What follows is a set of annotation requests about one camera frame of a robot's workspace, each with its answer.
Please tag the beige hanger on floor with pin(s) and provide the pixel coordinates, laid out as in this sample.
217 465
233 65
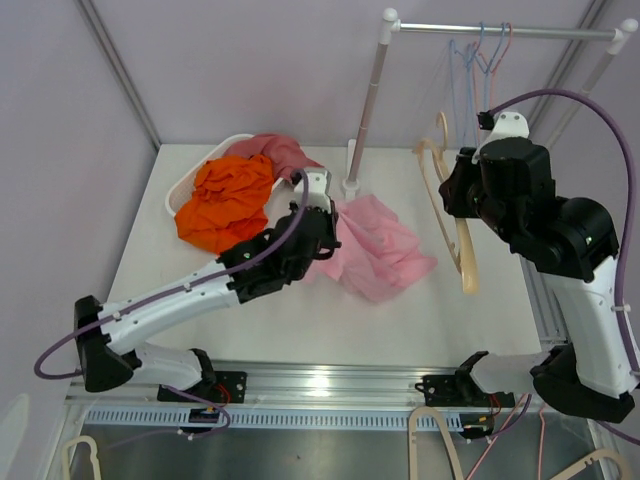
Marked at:
422 451

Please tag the light pink t shirt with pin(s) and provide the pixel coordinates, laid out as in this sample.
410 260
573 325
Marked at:
379 257

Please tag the beige hanger at right floor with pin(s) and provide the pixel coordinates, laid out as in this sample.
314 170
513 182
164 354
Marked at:
591 459

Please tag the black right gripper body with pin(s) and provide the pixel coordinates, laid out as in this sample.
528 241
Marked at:
465 198

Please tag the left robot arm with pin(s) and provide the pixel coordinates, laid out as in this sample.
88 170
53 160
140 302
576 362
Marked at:
115 349

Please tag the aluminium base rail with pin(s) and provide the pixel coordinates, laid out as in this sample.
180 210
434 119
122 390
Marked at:
270 385

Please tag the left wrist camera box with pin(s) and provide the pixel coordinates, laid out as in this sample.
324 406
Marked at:
319 180

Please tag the white plastic laundry basket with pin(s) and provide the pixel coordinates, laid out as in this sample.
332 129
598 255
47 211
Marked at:
182 190

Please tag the dusty rose t shirt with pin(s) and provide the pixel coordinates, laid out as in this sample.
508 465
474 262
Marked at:
285 153

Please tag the white slotted cable duct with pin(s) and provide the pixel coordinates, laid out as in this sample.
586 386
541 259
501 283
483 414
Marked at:
258 418

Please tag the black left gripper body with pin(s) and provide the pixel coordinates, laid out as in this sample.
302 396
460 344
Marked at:
327 238

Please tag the orange t shirt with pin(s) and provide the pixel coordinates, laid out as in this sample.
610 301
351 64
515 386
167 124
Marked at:
215 235
231 192

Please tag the blue wire hanger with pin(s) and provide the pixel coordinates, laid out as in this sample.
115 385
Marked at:
481 71
461 62

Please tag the beige wooden hanger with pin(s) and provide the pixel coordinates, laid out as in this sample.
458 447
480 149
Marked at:
430 156

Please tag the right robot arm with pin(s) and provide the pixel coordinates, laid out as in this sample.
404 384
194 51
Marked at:
572 243

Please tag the metal clothes rack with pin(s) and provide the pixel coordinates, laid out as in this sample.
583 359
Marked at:
616 38

